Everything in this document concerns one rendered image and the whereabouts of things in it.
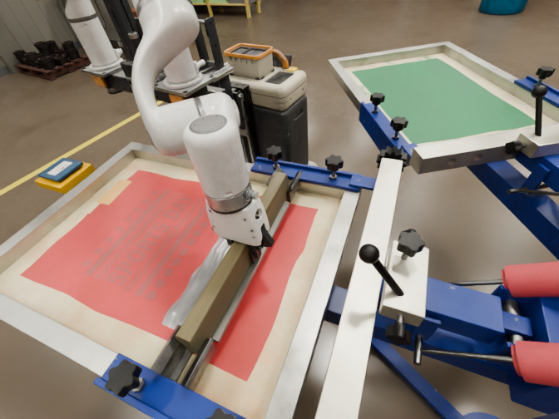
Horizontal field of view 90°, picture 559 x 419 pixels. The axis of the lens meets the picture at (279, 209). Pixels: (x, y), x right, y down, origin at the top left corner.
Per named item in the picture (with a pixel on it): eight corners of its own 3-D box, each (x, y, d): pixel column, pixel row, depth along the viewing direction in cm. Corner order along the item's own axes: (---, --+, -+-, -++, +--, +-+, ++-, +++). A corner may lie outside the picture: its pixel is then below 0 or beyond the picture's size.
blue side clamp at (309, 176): (253, 185, 82) (249, 166, 77) (260, 174, 85) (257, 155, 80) (356, 206, 73) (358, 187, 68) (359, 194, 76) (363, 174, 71)
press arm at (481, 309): (375, 308, 49) (379, 296, 45) (380, 279, 53) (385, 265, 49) (490, 345, 43) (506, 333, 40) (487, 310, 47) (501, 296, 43)
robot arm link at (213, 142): (169, 96, 43) (228, 81, 45) (191, 152, 51) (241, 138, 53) (182, 144, 33) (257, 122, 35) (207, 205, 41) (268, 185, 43)
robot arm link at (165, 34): (195, 22, 47) (236, 142, 50) (116, 38, 45) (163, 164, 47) (190, -16, 39) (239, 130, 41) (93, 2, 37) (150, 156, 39)
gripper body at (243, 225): (266, 182, 46) (274, 226, 54) (214, 172, 49) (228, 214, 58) (245, 214, 42) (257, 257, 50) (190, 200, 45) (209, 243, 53)
